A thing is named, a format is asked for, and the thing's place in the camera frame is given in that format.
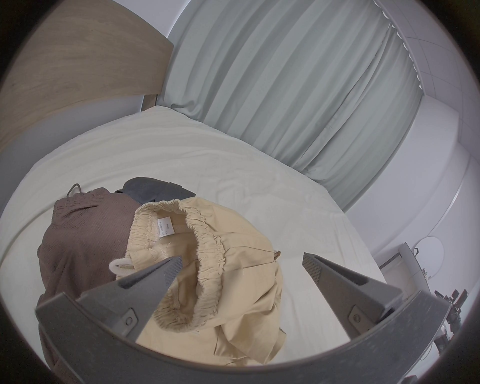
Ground bed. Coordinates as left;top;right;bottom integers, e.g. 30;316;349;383
0;0;389;370

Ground pale grey-green curtain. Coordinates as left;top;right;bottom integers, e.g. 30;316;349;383
161;0;392;173
296;24;426;212

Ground brown garment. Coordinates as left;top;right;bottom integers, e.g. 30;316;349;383
36;184;137;372

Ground black garment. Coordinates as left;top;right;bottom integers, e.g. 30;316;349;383
114;176;196;205

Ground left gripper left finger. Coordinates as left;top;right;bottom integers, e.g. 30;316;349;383
77;256;184;340

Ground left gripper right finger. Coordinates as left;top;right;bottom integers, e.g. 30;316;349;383
302;252;404;340

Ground beige shorts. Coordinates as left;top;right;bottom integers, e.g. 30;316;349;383
109;198;287;366

